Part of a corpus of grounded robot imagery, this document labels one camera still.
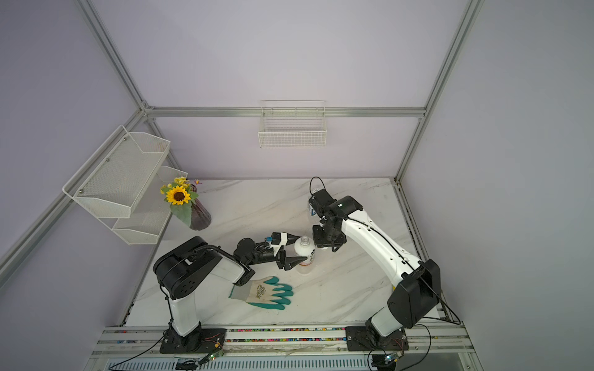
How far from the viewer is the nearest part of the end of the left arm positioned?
27.8 inches

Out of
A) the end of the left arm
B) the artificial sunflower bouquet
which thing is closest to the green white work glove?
the end of the left arm

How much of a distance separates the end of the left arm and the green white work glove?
0.41 ft

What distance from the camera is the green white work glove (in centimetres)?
82

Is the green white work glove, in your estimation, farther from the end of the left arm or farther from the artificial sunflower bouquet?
the artificial sunflower bouquet
